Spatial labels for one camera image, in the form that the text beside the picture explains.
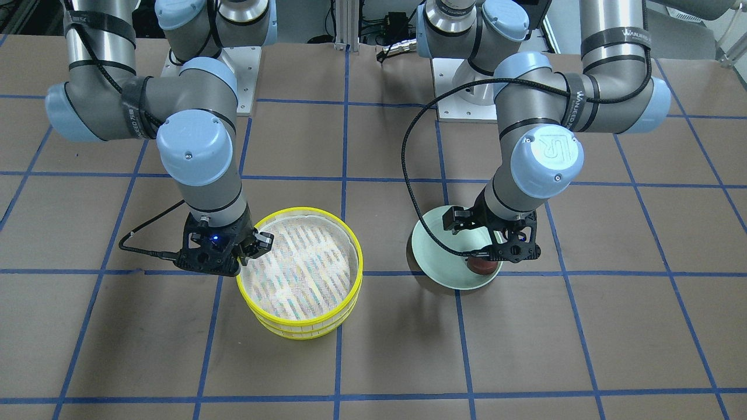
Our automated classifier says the yellow bamboo steamer top layer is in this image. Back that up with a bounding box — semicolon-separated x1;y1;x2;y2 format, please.
236;207;364;323

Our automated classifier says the yellow bamboo steamer layer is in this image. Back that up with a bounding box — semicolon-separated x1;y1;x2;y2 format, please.
236;276;363;340
236;207;364;323

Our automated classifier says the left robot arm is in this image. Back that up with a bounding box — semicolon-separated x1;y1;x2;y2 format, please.
417;1;671;263

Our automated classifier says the brown bun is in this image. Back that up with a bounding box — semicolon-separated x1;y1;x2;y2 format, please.
465;256;499;275

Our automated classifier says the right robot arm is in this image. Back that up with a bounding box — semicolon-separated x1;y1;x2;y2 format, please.
45;1;277;277

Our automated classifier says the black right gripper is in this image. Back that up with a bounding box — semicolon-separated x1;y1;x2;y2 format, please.
175;213;274;277

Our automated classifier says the light green plate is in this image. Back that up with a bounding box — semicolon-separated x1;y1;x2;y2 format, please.
411;205;503;291

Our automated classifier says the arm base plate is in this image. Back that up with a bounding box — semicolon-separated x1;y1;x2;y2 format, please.
146;46;261;120
431;58;497;125

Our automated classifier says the white steamer cloth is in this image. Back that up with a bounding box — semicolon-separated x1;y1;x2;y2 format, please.
240;213;359;319

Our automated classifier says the yellow bamboo steamer bottom layer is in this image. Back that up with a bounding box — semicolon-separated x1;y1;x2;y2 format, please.
236;276;363;340

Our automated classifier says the black braided cable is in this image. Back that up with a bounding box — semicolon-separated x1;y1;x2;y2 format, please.
400;35;653;258

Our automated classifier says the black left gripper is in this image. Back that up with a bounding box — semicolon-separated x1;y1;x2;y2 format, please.
441;195;540;263

